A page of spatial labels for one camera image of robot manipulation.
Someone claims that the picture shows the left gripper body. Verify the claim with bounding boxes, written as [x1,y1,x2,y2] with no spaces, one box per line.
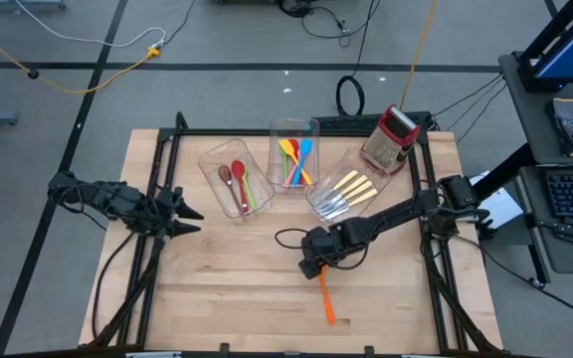
[150,186,186,239]

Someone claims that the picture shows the white sheet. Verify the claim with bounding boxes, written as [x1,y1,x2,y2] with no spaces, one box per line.
[468,171,525,230]

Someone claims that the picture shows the black aluminium table frame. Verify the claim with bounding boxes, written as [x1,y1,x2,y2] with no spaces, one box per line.
[87,111,502,358]

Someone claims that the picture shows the black coiled cable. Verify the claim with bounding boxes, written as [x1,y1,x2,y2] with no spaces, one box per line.
[334,0,378,117]

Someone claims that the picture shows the cream handled steel knife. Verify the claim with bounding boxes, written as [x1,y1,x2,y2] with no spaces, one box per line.
[318,180,374,218]
[311,169,360,205]
[323,188,379,222]
[315,173,369,213]

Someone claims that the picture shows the orange silicone spatula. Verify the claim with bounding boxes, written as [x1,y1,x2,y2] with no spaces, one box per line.
[316,265,337,327]

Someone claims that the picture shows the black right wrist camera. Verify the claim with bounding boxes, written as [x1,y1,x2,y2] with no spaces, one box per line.
[298,261,324,281]

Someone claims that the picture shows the yellow silicone spatula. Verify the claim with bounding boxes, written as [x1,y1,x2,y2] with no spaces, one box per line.
[278,138,314,187]

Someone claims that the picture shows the blue silicone spatula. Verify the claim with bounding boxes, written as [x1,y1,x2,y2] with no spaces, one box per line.
[291,138,314,188]

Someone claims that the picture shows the white cable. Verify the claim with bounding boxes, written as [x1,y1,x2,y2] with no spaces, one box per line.
[15,0,167,50]

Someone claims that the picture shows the red steel box grater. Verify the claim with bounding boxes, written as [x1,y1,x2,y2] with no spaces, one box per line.
[359,103,422,176]

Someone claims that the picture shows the yellow hanging cable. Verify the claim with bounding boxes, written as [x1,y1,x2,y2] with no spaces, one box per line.
[399,0,440,111]

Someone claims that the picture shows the black looped floor cable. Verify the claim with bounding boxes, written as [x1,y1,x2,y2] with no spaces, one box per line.
[299,0,383,49]

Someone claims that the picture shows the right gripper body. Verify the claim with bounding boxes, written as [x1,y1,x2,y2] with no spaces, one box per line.
[298,226,347,268]

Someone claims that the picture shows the grey computer cart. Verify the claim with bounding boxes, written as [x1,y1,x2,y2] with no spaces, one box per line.
[468,49,573,289]

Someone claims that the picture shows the thin black cable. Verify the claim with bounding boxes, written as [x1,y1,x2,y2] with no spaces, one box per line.
[430,73,505,118]
[161,0,197,49]

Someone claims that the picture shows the brown spoon with metal handle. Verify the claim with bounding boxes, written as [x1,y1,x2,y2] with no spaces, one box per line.
[217,165,246,216]

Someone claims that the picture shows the yellow extension cord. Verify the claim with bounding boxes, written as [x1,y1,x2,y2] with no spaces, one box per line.
[0,22,161,95]

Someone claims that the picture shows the green silicone spoon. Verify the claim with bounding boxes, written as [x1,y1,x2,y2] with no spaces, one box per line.
[240,166,259,211]

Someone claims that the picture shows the clear plastic bin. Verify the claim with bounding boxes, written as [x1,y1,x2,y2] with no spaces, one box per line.
[266,117,321,196]
[305,147,392,225]
[197,138,277,223]

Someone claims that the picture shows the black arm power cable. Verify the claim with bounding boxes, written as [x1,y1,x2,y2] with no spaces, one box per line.
[90,231,136,340]

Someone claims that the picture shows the grey yellow work glove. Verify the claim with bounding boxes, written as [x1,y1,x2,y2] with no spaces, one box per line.
[544,96,573,159]

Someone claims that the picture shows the red silicone spoon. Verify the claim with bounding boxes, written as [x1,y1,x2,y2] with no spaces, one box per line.
[230,159,251,213]

